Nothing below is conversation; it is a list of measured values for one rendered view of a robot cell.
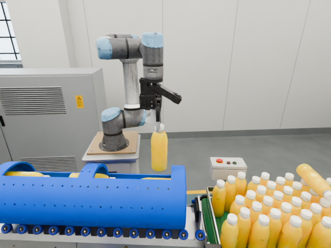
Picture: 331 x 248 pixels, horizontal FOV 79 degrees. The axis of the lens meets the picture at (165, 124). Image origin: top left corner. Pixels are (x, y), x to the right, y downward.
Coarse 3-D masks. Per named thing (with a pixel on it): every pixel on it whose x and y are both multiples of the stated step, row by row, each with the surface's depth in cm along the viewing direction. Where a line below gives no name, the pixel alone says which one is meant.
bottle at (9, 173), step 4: (8, 172) 96; (12, 172) 96; (16, 172) 96; (20, 172) 96; (24, 172) 96; (28, 172) 96; (32, 172) 96; (36, 172) 96; (36, 176) 94; (40, 176) 95
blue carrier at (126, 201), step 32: (0, 192) 85; (32, 192) 85; (64, 192) 84; (96, 192) 84; (128, 192) 83; (160, 192) 83; (64, 224) 88; (96, 224) 87; (128, 224) 85; (160, 224) 84
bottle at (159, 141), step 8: (152, 136) 84; (160, 136) 82; (152, 144) 84; (160, 144) 83; (152, 152) 86; (160, 152) 84; (152, 160) 87; (160, 160) 86; (152, 168) 89; (160, 168) 87
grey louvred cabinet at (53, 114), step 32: (0, 96) 212; (32, 96) 215; (64, 96) 217; (96, 96) 226; (0, 128) 226; (32, 128) 229; (64, 128) 232; (96, 128) 234; (0, 160) 241; (32, 160) 244; (64, 160) 247
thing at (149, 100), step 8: (144, 80) 74; (152, 80) 72; (160, 80) 73; (144, 88) 75; (152, 88) 76; (144, 96) 75; (152, 96) 75; (160, 96) 76; (144, 104) 76; (152, 104) 76; (160, 104) 76
